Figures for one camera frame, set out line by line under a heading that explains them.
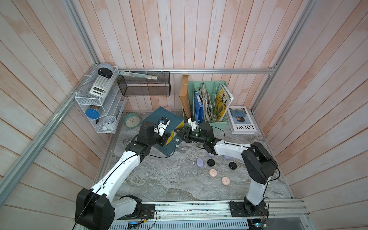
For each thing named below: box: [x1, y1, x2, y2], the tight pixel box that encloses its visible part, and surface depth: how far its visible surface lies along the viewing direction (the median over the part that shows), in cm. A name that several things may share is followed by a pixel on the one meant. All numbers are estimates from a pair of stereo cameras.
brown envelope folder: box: [179, 74, 192, 119], surface depth 91 cm
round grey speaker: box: [96, 62, 115, 79], surface depth 83 cm
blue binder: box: [194, 91, 204, 123], surface depth 100 cm
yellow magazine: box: [214, 82, 234, 123], surface depth 103 cm
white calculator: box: [89, 75, 114, 98], surface depth 79 cm
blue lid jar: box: [85, 105, 101, 119], surface depth 79 cm
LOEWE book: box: [227, 105, 257, 135], surface depth 110 cm
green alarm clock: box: [124, 112, 141, 129], surface depth 104 cm
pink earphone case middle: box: [208, 168, 218, 177], surface depth 87 cm
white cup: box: [102, 115, 117, 132], surface depth 92 cm
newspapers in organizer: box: [196, 82, 214, 123], surface depth 102 cm
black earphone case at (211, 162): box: [207, 158, 216, 167], surface depth 92 cm
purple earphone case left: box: [196, 158, 204, 167], surface depth 90 cm
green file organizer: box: [184, 80, 228, 130], surface depth 105 cm
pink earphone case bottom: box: [221, 176, 231, 186], surface depth 84 cm
